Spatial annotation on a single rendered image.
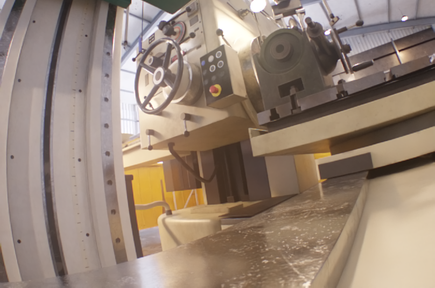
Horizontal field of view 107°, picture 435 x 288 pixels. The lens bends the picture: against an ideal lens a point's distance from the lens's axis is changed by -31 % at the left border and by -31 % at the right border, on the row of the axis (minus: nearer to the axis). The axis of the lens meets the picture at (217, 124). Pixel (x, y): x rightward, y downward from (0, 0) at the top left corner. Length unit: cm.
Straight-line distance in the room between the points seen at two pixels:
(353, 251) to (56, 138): 53
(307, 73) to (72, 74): 69
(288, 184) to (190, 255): 146
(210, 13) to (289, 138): 87
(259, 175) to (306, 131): 104
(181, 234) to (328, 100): 106
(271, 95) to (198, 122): 48
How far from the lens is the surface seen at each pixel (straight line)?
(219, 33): 116
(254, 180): 172
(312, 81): 77
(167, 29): 141
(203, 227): 125
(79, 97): 58
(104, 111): 54
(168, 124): 134
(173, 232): 145
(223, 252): 18
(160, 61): 149
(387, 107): 69
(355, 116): 68
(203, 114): 115
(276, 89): 81
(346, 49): 94
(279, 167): 163
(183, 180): 222
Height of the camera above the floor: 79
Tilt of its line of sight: 14 degrees up
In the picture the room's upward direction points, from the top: 9 degrees counter-clockwise
